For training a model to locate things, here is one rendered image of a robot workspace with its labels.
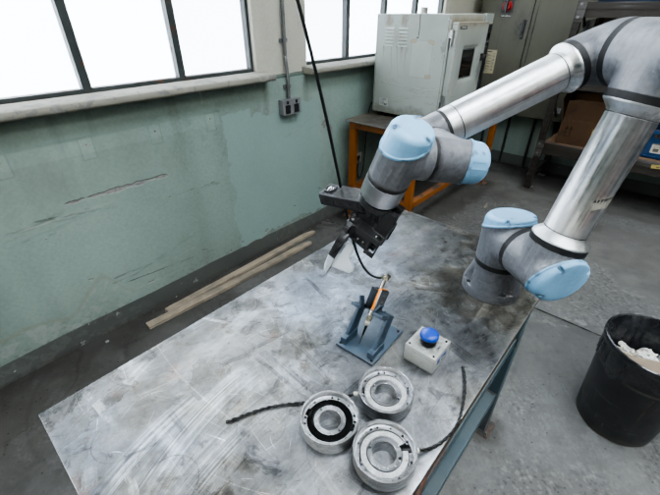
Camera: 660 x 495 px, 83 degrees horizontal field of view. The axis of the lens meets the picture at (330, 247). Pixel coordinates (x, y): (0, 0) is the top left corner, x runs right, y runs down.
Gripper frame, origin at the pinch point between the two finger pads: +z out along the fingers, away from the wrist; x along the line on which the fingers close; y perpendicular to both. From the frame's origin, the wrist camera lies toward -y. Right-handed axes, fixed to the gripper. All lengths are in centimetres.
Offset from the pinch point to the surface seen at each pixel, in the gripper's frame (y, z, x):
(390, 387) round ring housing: 24.7, 4.3, -16.5
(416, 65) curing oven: -57, 40, 196
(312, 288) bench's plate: -3.4, 21.7, 1.3
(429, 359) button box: 28.4, 2.5, -7.0
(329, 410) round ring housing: 17.6, 4.8, -27.4
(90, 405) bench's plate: -19, 20, -51
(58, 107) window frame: -126, 38, 6
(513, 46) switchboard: -26, 53, 363
